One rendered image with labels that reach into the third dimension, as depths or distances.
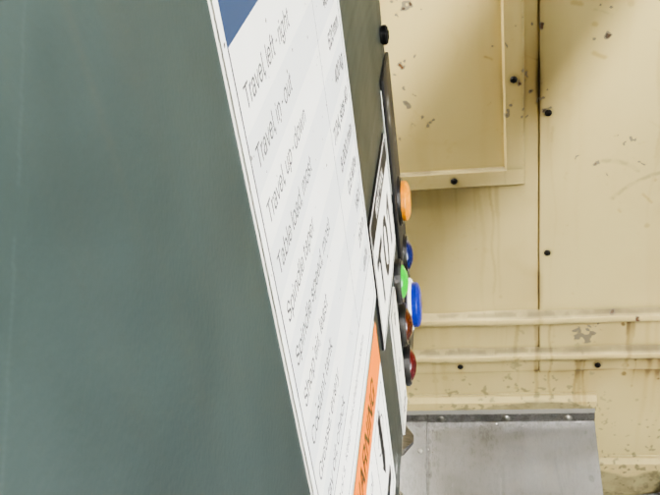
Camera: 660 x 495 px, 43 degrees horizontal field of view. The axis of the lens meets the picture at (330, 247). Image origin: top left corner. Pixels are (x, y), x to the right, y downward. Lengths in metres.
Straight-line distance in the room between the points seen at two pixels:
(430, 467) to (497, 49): 0.77
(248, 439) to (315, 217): 0.09
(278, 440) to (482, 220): 1.18
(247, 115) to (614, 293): 1.30
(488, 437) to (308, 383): 1.39
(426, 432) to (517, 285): 0.36
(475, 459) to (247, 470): 1.43
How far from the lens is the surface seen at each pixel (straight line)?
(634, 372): 1.59
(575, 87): 1.27
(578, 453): 1.61
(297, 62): 0.24
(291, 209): 0.22
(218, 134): 0.16
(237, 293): 0.17
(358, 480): 0.32
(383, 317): 0.41
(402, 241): 0.53
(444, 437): 1.62
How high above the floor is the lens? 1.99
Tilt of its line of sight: 32 degrees down
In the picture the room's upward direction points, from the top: 9 degrees counter-clockwise
